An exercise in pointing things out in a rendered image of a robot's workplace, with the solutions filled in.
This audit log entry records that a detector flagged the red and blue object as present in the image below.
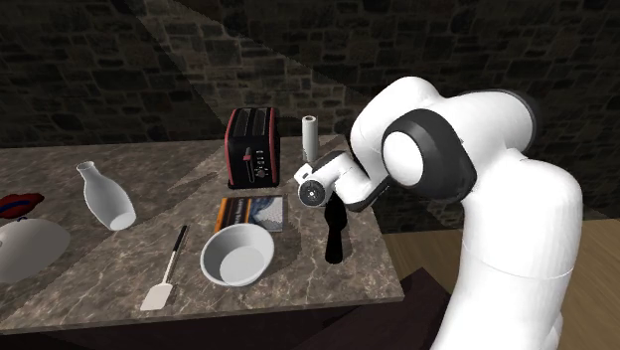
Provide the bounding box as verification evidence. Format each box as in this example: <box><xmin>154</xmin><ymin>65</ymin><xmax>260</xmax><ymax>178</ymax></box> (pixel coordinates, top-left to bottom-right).
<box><xmin>0</xmin><ymin>192</ymin><xmax>46</xmax><ymax>221</ymax></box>

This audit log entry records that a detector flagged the white paper towel roll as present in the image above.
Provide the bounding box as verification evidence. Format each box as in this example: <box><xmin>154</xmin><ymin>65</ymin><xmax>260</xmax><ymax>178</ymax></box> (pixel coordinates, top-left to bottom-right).
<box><xmin>301</xmin><ymin>114</ymin><xmax>320</xmax><ymax>164</ymax></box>

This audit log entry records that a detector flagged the white round plate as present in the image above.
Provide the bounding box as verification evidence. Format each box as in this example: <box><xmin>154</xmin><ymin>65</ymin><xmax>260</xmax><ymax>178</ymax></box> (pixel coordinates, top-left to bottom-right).
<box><xmin>0</xmin><ymin>217</ymin><xmax>72</xmax><ymax>285</ymax></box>

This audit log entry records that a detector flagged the white spatula with black handle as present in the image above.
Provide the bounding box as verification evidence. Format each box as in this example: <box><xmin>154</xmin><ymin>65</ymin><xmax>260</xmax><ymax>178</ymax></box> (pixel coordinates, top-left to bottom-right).
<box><xmin>139</xmin><ymin>224</ymin><xmax>190</xmax><ymax>312</ymax></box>

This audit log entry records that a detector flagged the black toaster with red trim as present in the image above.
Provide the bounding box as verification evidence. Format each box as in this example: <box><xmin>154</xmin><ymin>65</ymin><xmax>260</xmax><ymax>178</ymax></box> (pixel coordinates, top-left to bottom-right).
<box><xmin>224</xmin><ymin>106</ymin><xmax>281</xmax><ymax>191</ymax></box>

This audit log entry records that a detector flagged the white bowl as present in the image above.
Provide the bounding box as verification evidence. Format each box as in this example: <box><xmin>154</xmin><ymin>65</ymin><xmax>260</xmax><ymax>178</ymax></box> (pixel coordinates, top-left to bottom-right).
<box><xmin>200</xmin><ymin>223</ymin><xmax>276</xmax><ymax>288</ymax></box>

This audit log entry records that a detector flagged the book with orange spine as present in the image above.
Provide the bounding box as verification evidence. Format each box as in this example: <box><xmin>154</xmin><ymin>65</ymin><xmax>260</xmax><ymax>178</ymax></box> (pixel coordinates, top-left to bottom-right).
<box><xmin>214</xmin><ymin>194</ymin><xmax>285</xmax><ymax>235</ymax></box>

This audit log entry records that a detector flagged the white bottle vase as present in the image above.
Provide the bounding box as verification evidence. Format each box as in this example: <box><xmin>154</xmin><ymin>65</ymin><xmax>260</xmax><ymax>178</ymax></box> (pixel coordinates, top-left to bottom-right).
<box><xmin>76</xmin><ymin>160</ymin><xmax>138</xmax><ymax>232</ymax></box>

